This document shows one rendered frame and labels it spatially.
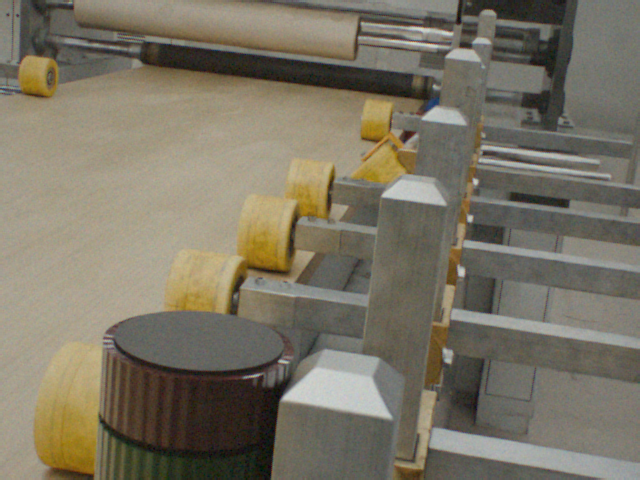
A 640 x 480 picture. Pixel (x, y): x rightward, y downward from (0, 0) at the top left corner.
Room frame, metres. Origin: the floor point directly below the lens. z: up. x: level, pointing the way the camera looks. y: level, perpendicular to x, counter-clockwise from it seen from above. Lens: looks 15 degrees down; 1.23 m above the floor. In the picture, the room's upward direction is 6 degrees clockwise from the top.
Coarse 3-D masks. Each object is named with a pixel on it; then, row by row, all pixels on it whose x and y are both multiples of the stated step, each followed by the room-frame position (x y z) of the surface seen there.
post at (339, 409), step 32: (320, 352) 0.31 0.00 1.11; (288, 384) 0.30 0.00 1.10; (320, 384) 0.29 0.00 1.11; (352, 384) 0.29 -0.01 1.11; (384, 384) 0.30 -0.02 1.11; (288, 416) 0.29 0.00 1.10; (320, 416) 0.29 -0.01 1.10; (352, 416) 0.29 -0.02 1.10; (384, 416) 0.29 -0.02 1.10; (288, 448) 0.29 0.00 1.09; (320, 448) 0.29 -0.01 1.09; (352, 448) 0.29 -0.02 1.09; (384, 448) 0.28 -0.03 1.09
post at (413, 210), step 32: (384, 192) 0.54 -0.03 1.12; (416, 192) 0.54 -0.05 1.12; (448, 192) 0.56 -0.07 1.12; (384, 224) 0.54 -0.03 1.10; (416, 224) 0.53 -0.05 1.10; (384, 256) 0.54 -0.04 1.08; (416, 256) 0.53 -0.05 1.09; (384, 288) 0.54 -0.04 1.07; (416, 288) 0.53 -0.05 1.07; (384, 320) 0.54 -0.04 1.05; (416, 320) 0.53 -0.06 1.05; (384, 352) 0.54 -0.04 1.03; (416, 352) 0.53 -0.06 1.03; (416, 384) 0.53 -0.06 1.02; (416, 416) 0.53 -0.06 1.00
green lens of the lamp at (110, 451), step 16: (112, 432) 0.29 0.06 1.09; (96, 448) 0.30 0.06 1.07; (112, 448) 0.29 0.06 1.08; (128, 448) 0.29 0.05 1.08; (144, 448) 0.28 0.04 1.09; (256, 448) 0.29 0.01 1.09; (272, 448) 0.30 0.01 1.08; (96, 464) 0.30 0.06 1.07; (112, 464) 0.29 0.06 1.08; (128, 464) 0.29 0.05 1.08; (144, 464) 0.28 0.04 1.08; (160, 464) 0.28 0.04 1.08; (176, 464) 0.28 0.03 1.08; (192, 464) 0.28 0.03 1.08; (208, 464) 0.28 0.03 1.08; (224, 464) 0.28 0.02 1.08; (240, 464) 0.29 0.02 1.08; (256, 464) 0.29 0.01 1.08
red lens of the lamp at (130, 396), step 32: (288, 352) 0.31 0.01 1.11; (128, 384) 0.29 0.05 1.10; (160, 384) 0.28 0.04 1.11; (192, 384) 0.28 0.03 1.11; (224, 384) 0.28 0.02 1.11; (256, 384) 0.29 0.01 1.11; (128, 416) 0.29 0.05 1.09; (160, 416) 0.28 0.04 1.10; (192, 416) 0.28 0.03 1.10; (224, 416) 0.28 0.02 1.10; (256, 416) 0.29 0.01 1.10; (192, 448) 0.28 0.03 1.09; (224, 448) 0.28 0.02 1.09
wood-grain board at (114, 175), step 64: (0, 128) 1.78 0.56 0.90; (64, 128) 1.85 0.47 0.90; (128, 128) 1.92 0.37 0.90; (192, 128) 2.00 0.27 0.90; (256, 128) 2.09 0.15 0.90; (320, 128) 2.18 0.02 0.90; (0, 192) 1.32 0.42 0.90; (64, 192) 1.36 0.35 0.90; (128, 192) 1.40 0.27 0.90; (192, 192) 1.45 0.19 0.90; (256, 192) 1.49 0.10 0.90; (0, 256) 1.05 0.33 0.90; (64, 256) 1.07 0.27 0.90; (128, 256) 1.10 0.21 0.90; (320, 256) 1.24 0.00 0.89; (0, 320) 0.86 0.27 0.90; (64, 320) 0.88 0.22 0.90; (0, 384) 0.73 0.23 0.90; (0, 448) 0.63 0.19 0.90
